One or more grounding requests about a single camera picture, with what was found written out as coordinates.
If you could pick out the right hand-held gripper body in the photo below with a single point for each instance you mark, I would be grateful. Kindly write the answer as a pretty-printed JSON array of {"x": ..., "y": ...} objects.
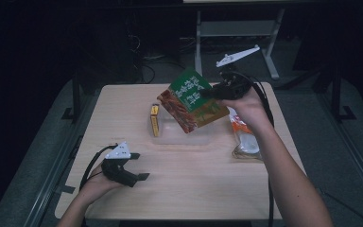
[{"x": 234, "y": 88}]

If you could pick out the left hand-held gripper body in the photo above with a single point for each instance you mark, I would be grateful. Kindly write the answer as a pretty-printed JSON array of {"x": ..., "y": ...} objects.
[{"x": 116, "y": 171}]

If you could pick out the green and red snack pouch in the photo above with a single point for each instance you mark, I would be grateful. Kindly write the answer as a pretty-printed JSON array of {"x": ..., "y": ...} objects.
[{"x": 190, "y": 97}]

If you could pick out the gold snack bar packet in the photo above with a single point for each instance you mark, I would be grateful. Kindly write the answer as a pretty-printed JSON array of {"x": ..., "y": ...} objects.
[{"x": 154, "y": 121}]

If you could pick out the clear plastic container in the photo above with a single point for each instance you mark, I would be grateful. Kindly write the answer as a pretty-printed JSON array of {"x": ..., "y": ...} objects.
[{"x": 173, "y": 134}]

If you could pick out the person's left hand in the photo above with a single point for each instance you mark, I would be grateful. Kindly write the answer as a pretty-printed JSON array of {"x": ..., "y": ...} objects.
[{"x": 96, "y": 186}]

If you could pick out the person's right hand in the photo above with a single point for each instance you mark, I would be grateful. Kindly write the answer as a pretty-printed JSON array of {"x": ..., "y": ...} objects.
[{"x": 252, "y": 108}]

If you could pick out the white and orange food pouch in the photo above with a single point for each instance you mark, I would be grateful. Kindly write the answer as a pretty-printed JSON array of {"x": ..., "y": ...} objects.
[{"x": 247, "y": 143}]

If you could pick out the white metal stand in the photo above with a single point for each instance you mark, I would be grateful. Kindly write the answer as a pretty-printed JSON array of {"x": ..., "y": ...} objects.
[{"x": 236, "y": 28}]

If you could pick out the black metal stand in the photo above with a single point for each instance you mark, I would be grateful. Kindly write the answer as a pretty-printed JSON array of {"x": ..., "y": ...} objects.
[
  {"x": 75, "y": 94},
  {"x": 336, "y": 94}
]

